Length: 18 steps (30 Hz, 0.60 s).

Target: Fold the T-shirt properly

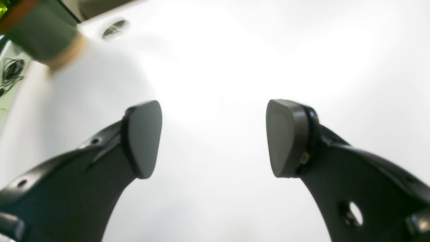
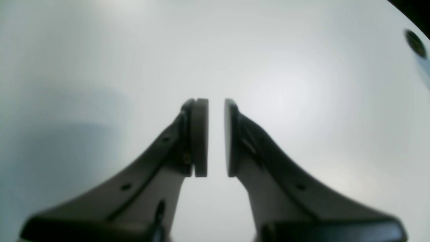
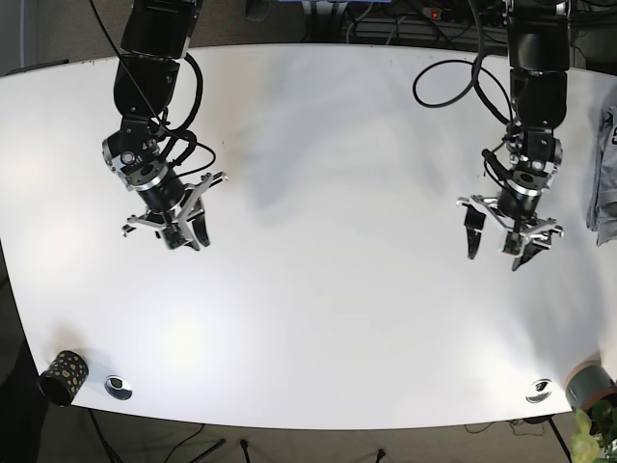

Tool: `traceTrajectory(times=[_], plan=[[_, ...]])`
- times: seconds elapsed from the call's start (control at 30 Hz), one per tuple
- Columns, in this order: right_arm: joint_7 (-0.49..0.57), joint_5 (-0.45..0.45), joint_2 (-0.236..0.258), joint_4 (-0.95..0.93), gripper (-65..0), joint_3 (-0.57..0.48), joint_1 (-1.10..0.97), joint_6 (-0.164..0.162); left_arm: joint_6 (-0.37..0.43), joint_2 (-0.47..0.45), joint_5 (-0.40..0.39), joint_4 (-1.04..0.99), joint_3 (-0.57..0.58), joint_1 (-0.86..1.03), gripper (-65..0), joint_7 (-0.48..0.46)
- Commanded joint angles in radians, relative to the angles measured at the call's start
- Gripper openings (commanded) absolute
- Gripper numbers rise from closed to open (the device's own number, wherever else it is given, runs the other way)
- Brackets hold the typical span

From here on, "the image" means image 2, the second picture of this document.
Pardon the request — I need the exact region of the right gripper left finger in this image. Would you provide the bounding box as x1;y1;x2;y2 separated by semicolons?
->
20;98;209;242

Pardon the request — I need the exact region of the right silver table grommet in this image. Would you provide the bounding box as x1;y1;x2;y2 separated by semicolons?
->
403;29;427;59

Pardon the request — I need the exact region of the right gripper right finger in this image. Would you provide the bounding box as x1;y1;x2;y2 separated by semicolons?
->
224;98;407;242

